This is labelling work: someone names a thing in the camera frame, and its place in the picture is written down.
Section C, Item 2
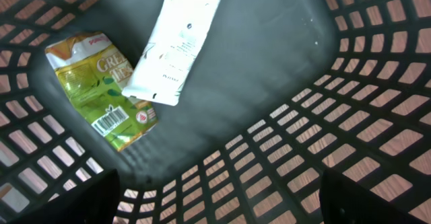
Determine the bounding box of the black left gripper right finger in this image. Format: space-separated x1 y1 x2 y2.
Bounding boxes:
319 169 424 224

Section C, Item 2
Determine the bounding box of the grey plastic mesh basket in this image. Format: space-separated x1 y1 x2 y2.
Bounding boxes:
1 0 430 223

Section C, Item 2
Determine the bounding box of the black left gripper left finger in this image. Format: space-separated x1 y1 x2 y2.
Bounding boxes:
10 170 120 224

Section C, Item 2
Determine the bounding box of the green tea packet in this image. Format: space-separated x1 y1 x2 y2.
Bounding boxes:
44 32 158 151

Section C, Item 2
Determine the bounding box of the white cosmetic tube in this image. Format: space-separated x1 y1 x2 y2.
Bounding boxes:
122 0 221 106

